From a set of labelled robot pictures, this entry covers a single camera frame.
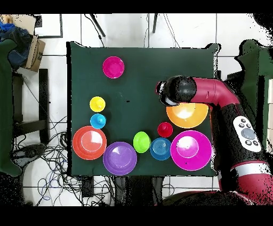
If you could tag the red cup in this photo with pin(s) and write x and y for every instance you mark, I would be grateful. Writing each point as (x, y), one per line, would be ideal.
(165, 129)

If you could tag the blue fabric bundle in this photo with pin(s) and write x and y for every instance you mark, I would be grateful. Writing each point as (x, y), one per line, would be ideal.
(17, 42)

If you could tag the yellow cup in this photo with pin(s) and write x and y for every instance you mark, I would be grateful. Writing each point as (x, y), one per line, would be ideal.
(97, 104)

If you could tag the large orange bowl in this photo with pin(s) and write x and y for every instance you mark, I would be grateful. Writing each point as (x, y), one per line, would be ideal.
(187, 117)

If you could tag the blue cup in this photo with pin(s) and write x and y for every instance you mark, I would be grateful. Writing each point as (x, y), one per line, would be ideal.
(98, 121)

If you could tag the black stool frame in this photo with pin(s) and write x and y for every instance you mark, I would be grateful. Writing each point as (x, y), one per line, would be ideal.
(43, 102)

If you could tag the red-orange bowl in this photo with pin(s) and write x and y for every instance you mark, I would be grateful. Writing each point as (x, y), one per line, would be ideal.
(89, 142)

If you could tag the dark green tablecloth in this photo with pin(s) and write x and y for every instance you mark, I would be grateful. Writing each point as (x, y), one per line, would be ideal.
(138, 85)

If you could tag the black tripod leg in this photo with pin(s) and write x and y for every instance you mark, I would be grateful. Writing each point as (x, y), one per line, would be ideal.
(97, 24)
(155, 23)

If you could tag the blue bowl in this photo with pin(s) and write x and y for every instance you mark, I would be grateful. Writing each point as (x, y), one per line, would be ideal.
(160, 148)

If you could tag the green bowl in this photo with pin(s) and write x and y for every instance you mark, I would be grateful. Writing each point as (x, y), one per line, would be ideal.
(141, 142)

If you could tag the white panel black frame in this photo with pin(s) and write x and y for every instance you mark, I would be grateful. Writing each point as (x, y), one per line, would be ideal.
(48, 25)

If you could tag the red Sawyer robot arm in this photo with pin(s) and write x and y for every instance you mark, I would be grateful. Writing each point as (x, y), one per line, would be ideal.
(213, 91)

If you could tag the black pedestal foot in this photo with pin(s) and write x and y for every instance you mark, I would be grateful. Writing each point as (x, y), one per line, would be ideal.
(29, 151)

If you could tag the dark green side cloth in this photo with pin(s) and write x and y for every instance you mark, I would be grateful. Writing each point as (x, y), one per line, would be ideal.
(5, 106)
(251, 74)

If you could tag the brown cardboard box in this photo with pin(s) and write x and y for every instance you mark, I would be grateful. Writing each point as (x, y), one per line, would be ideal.
(35, 53)

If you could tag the purple bowl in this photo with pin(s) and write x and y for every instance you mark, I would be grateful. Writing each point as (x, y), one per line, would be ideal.
(119, 160)

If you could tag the small crimson bowl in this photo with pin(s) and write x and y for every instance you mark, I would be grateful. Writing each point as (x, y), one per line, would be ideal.
(113, 67)

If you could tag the large pink bowl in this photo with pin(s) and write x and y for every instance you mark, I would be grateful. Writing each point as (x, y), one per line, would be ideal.
(191, 150)

